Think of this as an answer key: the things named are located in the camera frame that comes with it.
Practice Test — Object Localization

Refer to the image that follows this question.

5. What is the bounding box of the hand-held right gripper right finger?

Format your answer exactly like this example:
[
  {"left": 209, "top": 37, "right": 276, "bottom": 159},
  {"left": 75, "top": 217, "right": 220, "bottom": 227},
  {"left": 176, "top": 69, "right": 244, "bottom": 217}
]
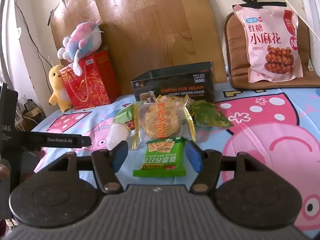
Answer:
[{"left": 184, "top": 141, "right": 265, "bottom": 194}]

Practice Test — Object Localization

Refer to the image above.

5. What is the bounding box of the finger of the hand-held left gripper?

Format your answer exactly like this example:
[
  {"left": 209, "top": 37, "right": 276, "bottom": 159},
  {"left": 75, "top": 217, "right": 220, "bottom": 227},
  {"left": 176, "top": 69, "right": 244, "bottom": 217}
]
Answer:
[{"left": 16, "top": 132, "right": 92, "bottom": 152}]

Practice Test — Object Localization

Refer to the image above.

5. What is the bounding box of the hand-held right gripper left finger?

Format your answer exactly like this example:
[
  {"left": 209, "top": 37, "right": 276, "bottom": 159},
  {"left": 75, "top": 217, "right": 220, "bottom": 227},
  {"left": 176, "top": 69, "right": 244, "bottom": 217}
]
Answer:
[{"left": 51, "top": 141, "right": 129, "bottom": 194}]

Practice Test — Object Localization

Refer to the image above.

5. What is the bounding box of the green cracker packet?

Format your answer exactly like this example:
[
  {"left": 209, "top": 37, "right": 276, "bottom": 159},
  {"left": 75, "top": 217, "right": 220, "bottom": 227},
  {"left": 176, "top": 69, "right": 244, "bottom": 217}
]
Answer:
[{"left": 132, "top": 137, "right": 187, "bottom": 178}]

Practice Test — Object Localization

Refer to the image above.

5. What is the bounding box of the light green snack packet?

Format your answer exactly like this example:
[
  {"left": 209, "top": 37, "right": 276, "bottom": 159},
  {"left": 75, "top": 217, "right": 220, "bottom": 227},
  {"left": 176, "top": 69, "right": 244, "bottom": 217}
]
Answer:
[{"left": 114, "top": 101, "right": 145, "bottom": 125}]

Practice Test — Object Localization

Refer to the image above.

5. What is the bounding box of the dark green speckled snack packet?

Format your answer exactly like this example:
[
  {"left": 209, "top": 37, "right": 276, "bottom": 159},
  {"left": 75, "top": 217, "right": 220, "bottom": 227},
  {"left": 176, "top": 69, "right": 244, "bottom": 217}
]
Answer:
[{"left": 189, "top": 100, "right": 234, "bottom": 128}]

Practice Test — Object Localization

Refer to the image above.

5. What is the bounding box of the round cake clear packet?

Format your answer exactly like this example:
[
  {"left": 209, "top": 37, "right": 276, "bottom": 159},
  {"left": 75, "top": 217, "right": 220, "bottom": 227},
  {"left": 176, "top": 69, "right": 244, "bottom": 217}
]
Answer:
[{"left": 132, "top": 95, "right": 197, "bottom": 150}]

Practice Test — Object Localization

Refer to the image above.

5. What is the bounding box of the black cardboard box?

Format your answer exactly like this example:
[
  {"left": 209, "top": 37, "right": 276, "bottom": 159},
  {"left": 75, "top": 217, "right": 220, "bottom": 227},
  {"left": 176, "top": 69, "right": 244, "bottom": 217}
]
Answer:
[{"left": 131, "top": 61, "right": 215, "bottom": 103}]

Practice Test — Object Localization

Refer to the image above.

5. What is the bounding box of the white jelly cup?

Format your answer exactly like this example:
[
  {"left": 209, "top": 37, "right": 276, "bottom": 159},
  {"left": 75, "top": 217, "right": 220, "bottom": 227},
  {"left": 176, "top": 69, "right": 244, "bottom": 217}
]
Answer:
[{"left": 107, "top": 122, "right": 131, "bottom": 152}]

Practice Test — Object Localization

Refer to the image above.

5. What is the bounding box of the yellow plush toy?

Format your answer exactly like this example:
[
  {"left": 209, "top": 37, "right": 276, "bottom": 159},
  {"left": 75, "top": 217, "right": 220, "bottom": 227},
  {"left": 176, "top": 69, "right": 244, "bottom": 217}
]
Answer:
[{"left": 48, "top": 64, "right": 73, "bottom": 112}]

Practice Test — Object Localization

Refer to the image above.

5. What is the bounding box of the red gift bag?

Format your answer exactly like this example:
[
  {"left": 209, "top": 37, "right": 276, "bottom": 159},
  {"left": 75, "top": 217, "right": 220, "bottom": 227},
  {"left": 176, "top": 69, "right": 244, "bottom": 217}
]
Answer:
[{"left": 60, "top": 50, "right": 122, "bottom": 110}]

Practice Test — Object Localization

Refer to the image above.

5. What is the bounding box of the pastel plush toy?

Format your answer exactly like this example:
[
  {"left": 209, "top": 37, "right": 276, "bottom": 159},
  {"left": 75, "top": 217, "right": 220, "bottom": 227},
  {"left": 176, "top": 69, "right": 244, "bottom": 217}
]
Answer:
[{"left": 57, "top": 20, "right": 103, "bottom": 77}]

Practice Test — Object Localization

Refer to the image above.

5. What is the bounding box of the brown seat cushion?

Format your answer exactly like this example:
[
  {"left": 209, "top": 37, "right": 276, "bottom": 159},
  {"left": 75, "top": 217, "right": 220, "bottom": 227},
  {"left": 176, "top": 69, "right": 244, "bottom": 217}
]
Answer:
[{"left": 223, "top": 11, "right": 320, "bottom": 90}]

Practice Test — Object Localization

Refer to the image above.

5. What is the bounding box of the wooden board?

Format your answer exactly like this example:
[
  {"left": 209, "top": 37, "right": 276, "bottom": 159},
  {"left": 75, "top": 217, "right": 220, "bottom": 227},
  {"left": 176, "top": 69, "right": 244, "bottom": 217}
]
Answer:
[{"left": 47, "top": 0, "right": 227, "bottom": 103}]

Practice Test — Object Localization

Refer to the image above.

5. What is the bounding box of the large pink snack bag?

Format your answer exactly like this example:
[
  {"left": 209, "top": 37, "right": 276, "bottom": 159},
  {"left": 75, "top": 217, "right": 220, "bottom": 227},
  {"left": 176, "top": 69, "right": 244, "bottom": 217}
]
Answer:
[{"left": 233, "top": 4, "right": 304, "bottom": 83}]

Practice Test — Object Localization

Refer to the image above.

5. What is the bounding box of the white window frame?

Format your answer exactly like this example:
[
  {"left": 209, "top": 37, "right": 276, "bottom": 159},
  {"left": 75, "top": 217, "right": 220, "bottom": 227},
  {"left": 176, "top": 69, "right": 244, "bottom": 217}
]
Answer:
[{"left": 0, "top": 0, "right": 15, "bottom": 85}]

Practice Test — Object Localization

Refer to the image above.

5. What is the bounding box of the white cable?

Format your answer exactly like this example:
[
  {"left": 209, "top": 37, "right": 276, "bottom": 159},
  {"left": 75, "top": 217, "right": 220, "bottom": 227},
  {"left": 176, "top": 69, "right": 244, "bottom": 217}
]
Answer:
[{"left": 262, "top": 0, "right": 320, "bottom": 40}]

